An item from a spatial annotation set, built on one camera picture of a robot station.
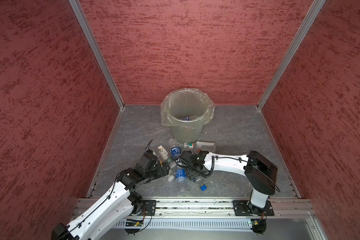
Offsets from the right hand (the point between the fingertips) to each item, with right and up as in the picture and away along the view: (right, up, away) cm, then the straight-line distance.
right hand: (194, 176), depth 84 cm
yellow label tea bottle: (-13, +1, -3) cm, 14 cm away
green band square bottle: (+6, +15, +15) cm, 22 cm away
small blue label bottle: (-5, +33, +13) cm, 36 cm away
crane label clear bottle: (-19, +12, +5) cm, 23 cm away
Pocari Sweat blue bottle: (-8, -3, -1) cm, 9 cm away
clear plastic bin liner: (-5, +40, +16) cm, 44 cm away
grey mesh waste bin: (-4, +22, +10) cm, 25 cm away
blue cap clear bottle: (+4, -4, -5) cm, 8 cm away
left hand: (-18, +4, -5) cm, 19 cm away
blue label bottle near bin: (-11, +13, +4) cm, 18 cm away
